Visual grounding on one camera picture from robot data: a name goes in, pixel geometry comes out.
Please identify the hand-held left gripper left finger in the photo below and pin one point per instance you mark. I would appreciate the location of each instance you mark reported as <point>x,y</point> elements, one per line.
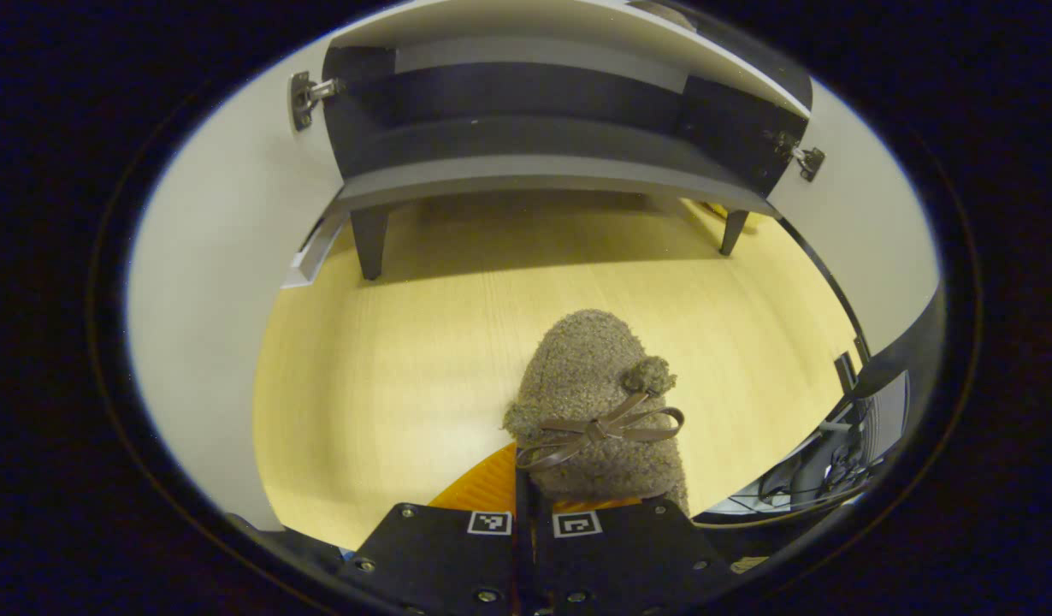
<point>440,565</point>

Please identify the grey shoe cabinet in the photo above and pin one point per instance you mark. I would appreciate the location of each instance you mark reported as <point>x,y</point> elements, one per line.
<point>534,137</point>

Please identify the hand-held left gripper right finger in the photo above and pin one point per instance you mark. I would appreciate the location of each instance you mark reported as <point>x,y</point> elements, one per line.
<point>629,565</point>

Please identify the white shoe cabinet door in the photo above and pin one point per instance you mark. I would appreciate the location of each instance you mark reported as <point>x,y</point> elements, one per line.
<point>868,239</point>
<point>218,299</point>

